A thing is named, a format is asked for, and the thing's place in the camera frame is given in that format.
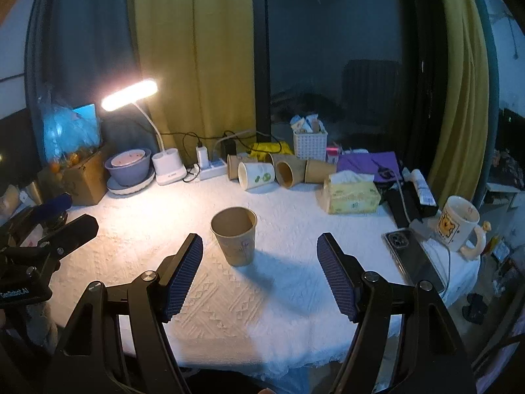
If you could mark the white mug bear print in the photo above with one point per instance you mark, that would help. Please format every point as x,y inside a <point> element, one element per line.
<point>455,223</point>

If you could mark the brown paper cup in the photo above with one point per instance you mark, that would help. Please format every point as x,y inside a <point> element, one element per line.
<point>233,167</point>
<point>290,173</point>
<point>279,158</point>
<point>234,238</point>
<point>320,171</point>

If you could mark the yellow curtain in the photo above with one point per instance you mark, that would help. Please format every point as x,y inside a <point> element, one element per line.
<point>192,49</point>
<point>459,90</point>

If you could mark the white desk lamp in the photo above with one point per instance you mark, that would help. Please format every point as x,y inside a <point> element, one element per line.
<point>168,170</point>

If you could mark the white paper cup green print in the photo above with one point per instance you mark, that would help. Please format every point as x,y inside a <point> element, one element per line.
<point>256,175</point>

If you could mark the cardboard box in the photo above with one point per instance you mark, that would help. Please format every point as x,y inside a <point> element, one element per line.
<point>84,180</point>

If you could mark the black window frame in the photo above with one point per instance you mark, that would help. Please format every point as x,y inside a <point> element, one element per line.
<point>260,49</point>

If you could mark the smartphone in clear case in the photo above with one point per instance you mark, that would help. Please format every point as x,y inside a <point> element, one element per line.
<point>412,256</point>

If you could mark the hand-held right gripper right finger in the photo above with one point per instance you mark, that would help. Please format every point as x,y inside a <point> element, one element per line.
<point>336,279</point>

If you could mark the snack packets in basket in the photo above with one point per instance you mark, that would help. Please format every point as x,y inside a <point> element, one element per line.
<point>306,124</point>

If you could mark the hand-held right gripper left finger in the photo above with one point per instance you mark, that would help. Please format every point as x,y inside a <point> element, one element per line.
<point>184,279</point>

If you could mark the white power strip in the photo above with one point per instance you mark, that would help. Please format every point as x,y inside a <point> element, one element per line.
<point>214,170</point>

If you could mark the blue plastic bag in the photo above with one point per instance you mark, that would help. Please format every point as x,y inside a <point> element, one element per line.
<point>61,129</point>

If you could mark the dark grey curtain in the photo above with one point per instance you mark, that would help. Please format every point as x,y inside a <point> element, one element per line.
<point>82,49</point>

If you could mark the blue bowl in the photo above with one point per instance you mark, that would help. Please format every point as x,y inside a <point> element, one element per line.
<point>128,174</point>

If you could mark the yellow tissue box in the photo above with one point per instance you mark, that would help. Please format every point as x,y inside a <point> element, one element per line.
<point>353,197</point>

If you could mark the yellow plastic bag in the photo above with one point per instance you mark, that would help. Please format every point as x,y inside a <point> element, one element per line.
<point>266,147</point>

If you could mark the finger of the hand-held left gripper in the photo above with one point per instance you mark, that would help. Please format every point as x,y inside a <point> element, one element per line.
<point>78,230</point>
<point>55,204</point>

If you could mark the small white bottle red cap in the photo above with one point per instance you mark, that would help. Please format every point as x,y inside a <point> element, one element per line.
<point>333,154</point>

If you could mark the white plate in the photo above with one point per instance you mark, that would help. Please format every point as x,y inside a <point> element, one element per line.
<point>125,191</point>

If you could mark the white charger plug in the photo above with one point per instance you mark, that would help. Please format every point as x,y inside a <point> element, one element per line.
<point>202,156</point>

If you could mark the purple cloth pouch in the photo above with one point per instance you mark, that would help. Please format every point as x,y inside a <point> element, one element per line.
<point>367,162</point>

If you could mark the white textured tablecloth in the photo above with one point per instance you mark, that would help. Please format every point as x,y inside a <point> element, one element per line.
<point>172,221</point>

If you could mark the white lattice basket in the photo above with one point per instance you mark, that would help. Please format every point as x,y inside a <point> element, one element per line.
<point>310,144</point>

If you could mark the black flat case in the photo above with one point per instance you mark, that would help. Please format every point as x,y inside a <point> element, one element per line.
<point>404,209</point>

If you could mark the white tube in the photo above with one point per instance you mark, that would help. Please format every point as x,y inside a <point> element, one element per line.
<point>422,188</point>

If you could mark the dark cloth on floor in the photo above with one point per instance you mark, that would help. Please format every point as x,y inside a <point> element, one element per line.
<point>474,308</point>

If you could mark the black charger plug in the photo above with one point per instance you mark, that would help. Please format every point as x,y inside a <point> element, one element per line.
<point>229,149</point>

